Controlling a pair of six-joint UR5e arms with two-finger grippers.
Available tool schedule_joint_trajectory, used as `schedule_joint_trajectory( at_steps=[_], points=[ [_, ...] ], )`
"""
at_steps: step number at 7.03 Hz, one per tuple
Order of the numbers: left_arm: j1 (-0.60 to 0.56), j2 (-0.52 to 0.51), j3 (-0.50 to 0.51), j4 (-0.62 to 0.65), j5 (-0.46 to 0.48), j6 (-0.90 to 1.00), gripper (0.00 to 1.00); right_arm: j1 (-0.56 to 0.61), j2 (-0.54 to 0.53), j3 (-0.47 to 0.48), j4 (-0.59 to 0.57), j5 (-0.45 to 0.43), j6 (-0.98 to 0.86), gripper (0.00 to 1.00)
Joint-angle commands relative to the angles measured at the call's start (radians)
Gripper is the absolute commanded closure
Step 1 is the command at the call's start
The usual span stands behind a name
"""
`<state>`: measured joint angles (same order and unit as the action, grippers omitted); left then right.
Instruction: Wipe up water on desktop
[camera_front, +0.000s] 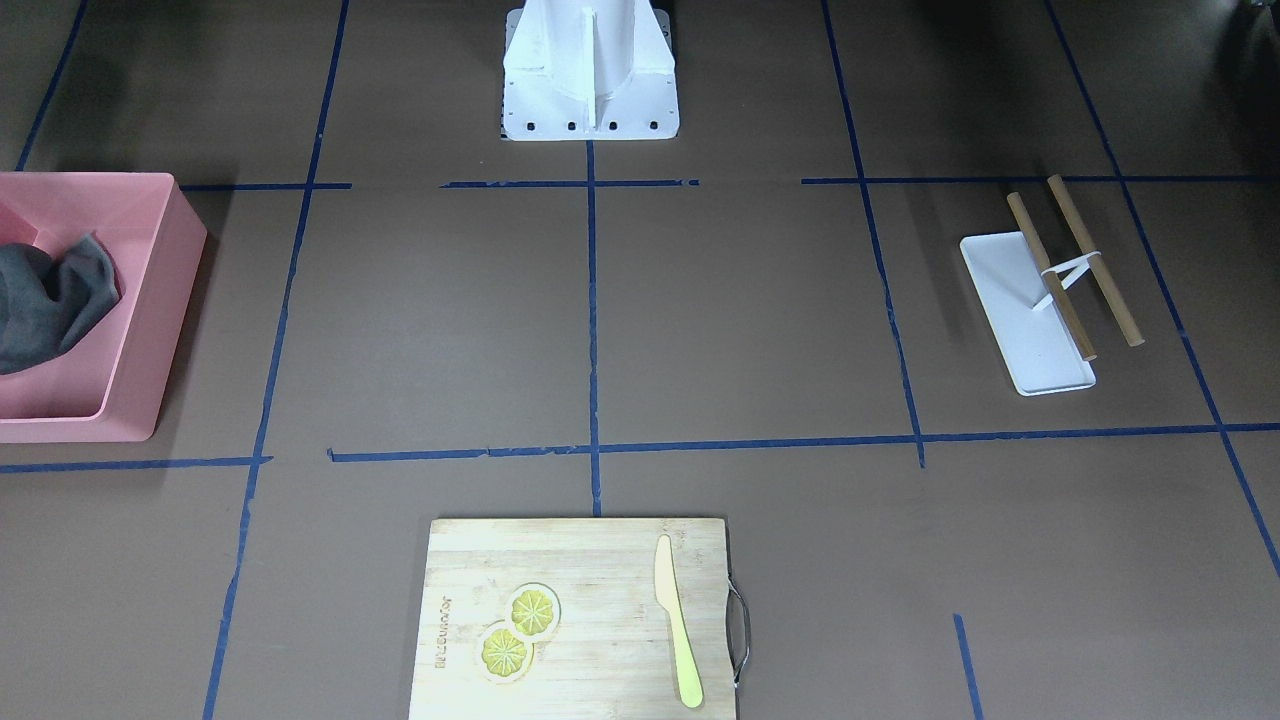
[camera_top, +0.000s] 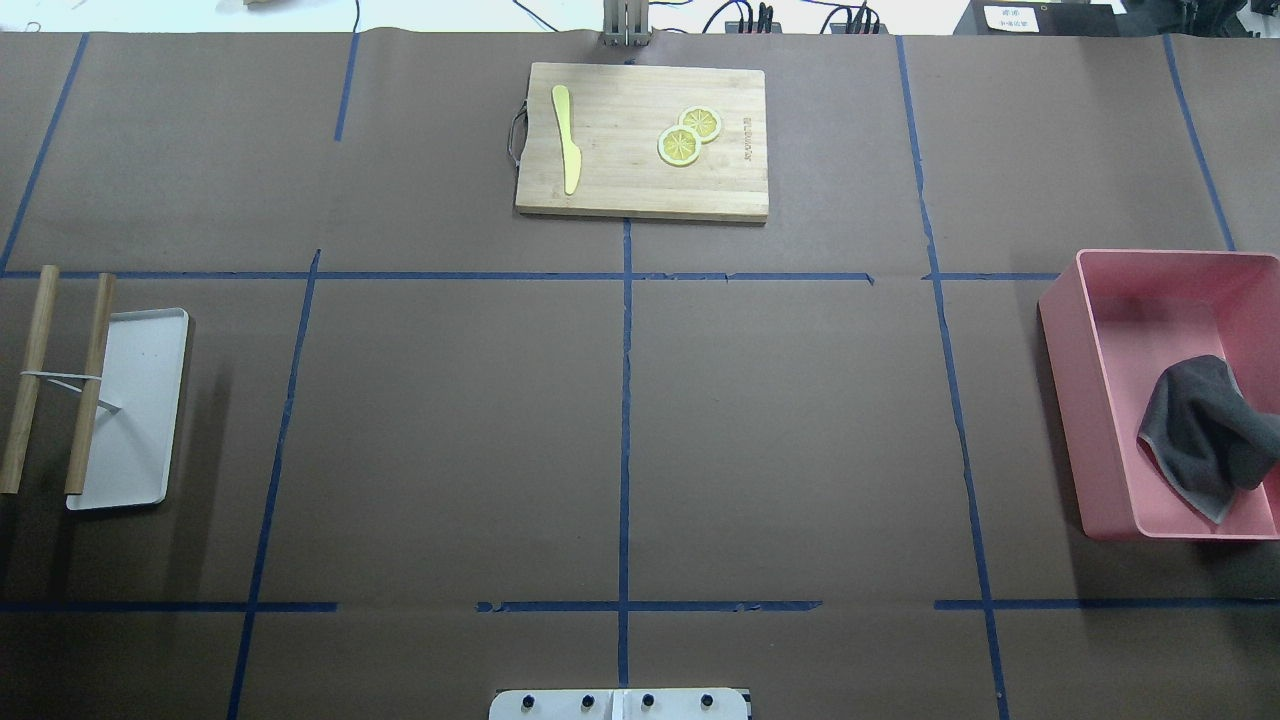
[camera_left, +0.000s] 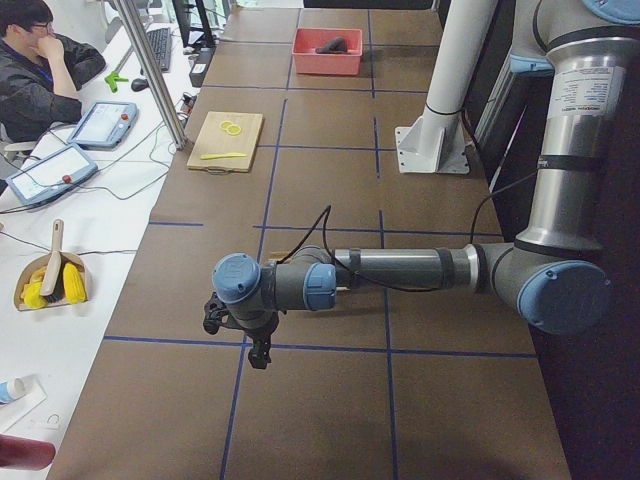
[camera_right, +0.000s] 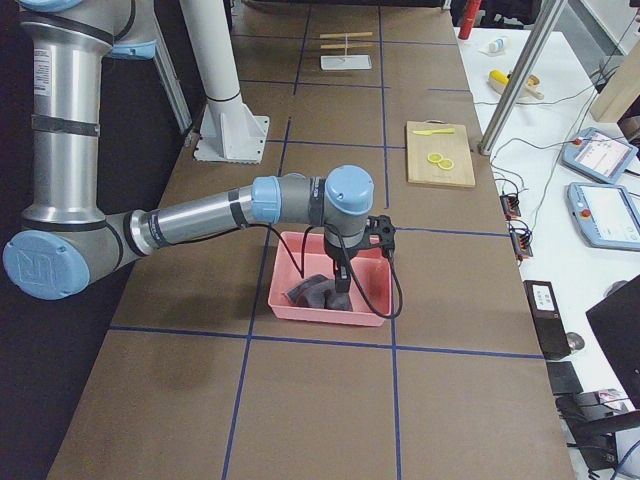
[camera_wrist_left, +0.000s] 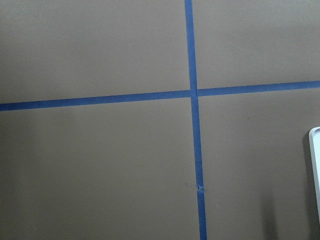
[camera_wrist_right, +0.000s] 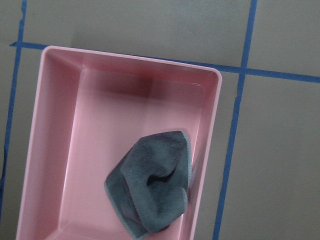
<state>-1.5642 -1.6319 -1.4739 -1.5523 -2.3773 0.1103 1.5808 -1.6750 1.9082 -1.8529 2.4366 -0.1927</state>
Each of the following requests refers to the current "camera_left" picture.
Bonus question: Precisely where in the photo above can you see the bamboo cutting board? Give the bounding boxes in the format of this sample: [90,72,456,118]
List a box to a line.
[186,111,264,173]

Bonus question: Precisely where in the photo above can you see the far teach pendant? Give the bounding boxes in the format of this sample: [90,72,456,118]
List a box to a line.
[67,101,138,150]

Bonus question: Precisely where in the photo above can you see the person in black jacket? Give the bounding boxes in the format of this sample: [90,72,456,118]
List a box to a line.
[1,1,106,142]

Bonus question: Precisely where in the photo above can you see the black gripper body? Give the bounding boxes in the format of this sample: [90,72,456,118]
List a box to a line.
[245,312,279,370]

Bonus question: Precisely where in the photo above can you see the grey cleaning cloth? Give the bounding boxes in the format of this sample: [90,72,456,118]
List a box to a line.
[315,36,349,55]

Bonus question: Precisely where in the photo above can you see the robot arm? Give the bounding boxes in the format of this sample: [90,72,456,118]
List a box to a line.
[203,1,639,369]

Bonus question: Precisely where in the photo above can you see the aluminium frame post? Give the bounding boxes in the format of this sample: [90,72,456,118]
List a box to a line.
[114,0,188,151]

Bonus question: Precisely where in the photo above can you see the green plastic tool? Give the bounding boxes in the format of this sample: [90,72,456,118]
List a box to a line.
[104,71,129,93]

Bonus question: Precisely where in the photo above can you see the red cylinder bottle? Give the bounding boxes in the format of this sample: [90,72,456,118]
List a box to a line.
[1,435,56,471]

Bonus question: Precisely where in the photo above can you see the braided camera cable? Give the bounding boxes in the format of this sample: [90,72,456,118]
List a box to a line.
[277,172,539,294]

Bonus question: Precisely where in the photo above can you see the yellow plastic knife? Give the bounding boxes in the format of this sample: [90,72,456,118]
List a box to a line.
[200,152,247,161]

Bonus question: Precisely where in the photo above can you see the black keyboard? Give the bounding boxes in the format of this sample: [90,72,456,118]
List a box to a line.
[146,27,172,72]

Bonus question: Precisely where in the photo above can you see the front lemon slice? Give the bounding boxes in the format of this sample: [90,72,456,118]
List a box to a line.
[224,124,242,136]

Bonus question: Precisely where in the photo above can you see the near teach pendant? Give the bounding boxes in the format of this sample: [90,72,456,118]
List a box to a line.
[6,145,98,206]

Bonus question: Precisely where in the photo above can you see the teach pendant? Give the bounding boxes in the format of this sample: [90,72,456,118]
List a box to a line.
[6,145,98,206]
[67,101,138,150]

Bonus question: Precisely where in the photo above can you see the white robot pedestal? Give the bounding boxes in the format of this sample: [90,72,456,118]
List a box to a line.
[395,0,497,175]

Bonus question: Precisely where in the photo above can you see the pink plastic bin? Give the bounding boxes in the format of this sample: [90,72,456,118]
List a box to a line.
[292,28,363,76]

